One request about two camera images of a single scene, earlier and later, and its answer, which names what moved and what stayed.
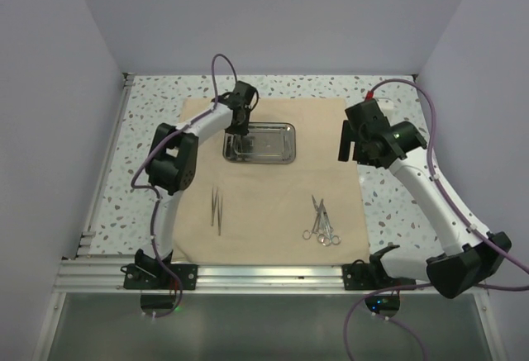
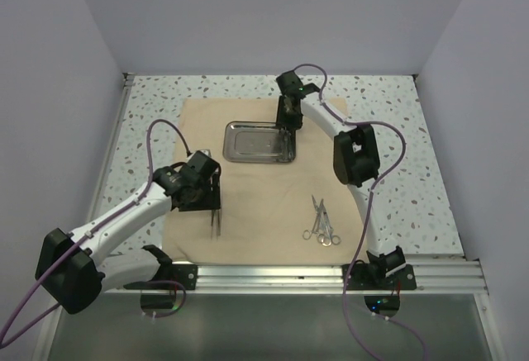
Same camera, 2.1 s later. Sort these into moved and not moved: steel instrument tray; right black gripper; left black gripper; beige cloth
Moved: left black gripper; right black gripper
Not moved: steel instrument tray; beige cloth
